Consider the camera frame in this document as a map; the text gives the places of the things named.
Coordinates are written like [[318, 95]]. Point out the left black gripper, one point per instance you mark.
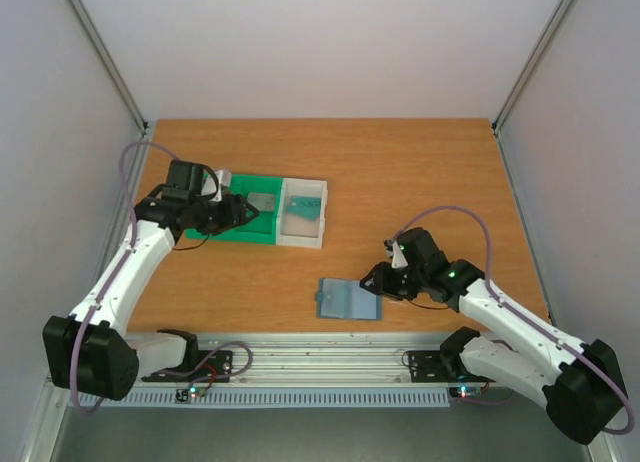
[[236, 214]]

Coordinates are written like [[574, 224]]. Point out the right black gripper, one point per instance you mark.
[[388, 280]]

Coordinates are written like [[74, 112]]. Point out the teal leather card holder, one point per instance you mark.
[[342, 299]]

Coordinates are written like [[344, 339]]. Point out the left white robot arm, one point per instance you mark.
[[87, 351]]

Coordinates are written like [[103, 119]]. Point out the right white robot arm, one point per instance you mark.
[[579, 385]]

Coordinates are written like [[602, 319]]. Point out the grey white card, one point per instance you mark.
[[264, 202]]

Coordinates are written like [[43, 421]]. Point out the teal card in bin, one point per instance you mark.
[[306, 207]]

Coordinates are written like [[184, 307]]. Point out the left green bin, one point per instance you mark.
[[207, 194]]

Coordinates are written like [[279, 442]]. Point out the white translucent bin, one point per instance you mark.
[[293, 231]]

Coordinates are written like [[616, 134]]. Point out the right small circuit board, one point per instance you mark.
[[463, 392]]

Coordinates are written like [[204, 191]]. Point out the small circuit board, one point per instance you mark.
[[463, 392], [189, 394]]

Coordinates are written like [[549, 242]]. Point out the left small circuit board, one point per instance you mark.
[[189, 394]]

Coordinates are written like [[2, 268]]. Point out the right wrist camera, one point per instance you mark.
[[395, 251]]

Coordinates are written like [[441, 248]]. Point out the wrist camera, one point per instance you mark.
[[395, 251], [222, 181]]

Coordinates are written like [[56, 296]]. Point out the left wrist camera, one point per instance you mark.
[[222, 181]]

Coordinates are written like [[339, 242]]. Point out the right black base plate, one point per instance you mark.
[[434, 366]]

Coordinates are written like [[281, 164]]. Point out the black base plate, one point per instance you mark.
[[221, 363], [434, 366]]

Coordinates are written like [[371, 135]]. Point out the aluminium front rail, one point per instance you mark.
[[294, 360]]

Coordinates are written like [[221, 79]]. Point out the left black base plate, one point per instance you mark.
[[221, 363]]

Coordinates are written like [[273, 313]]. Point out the grey slotted cable duct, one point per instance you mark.
[[271, 398]]

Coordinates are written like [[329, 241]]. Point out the left aluminium frame post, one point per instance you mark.
[[105, 58]]

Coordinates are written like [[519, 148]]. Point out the aluminium frame post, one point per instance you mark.
[[105, 58], [552, 27]]

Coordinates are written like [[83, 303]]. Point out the right aluminium frame post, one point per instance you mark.
[[552, 27]]

